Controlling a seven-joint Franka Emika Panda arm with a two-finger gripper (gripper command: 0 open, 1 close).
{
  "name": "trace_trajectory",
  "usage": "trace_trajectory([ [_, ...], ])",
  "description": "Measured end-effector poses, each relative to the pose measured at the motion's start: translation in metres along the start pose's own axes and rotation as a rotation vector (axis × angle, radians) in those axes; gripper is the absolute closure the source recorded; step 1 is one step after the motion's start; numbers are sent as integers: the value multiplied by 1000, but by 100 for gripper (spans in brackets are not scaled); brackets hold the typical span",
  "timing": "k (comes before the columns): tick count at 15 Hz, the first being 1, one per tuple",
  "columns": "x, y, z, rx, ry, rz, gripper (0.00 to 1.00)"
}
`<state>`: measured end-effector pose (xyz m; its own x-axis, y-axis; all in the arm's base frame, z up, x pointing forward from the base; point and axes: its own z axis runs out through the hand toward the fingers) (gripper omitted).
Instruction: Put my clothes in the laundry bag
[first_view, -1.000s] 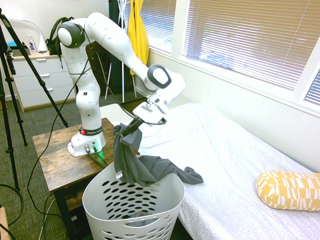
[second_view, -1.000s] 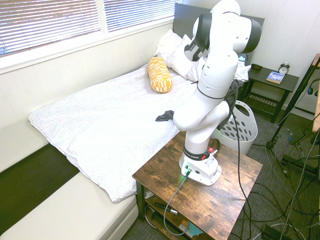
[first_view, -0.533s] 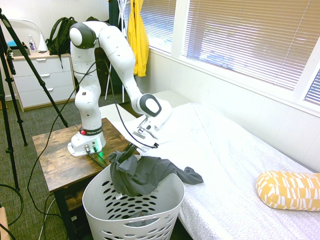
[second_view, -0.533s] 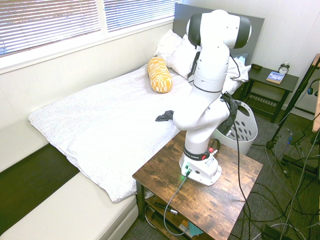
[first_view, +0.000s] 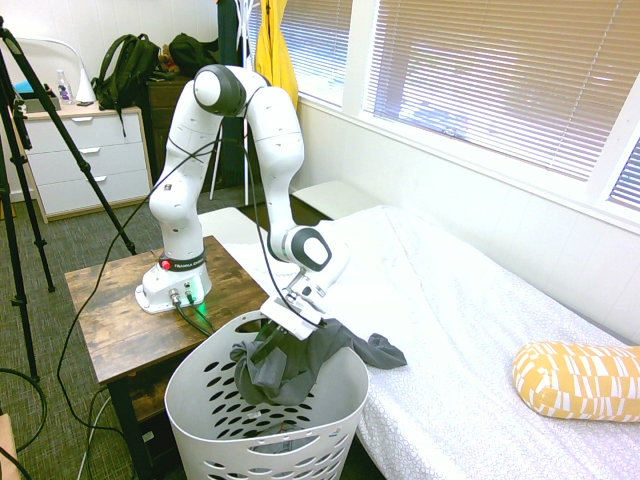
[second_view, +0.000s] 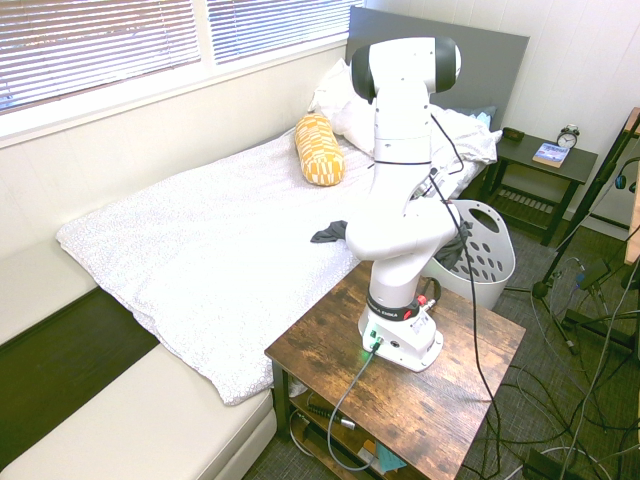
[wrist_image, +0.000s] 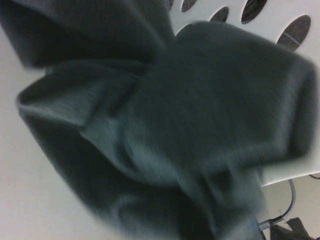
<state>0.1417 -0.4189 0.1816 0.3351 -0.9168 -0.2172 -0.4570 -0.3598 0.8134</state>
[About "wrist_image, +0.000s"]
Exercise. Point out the dark grey garment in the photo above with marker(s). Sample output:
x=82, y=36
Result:
x=187, y=105

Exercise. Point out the white perforated laundry basket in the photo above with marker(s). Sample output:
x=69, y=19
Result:
x=25, y=175

